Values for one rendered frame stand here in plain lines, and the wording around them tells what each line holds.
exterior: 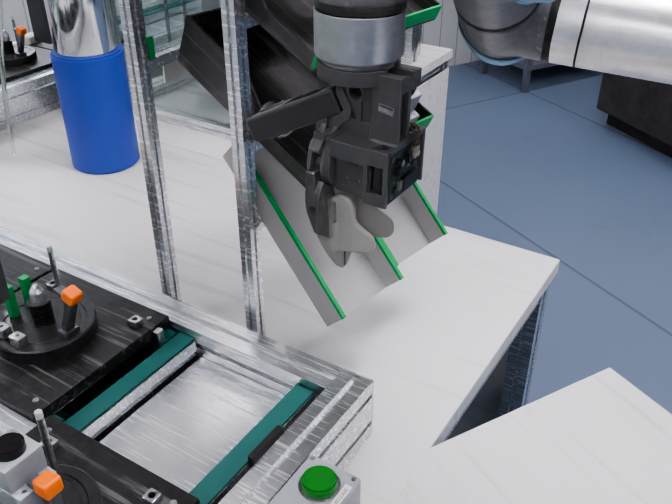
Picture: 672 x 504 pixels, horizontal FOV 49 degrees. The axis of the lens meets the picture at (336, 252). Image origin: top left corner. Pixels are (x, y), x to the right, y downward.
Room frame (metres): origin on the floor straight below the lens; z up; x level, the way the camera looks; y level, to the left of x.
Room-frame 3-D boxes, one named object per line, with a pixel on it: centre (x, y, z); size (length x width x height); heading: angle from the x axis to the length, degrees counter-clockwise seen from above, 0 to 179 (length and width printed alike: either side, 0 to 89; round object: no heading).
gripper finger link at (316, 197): (0.61, 0.01, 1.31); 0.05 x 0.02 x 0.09; 148
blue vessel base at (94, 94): (1.63, 0.55, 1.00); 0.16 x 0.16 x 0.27
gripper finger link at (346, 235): (0.60, -0.01, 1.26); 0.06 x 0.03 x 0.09; 58
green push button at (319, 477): (0.57, 0.02, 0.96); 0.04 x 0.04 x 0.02
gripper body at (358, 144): (0.61, -0.03, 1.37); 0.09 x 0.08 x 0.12; 58
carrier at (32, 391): (0.83, 0.41, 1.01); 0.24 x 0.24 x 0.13; 58
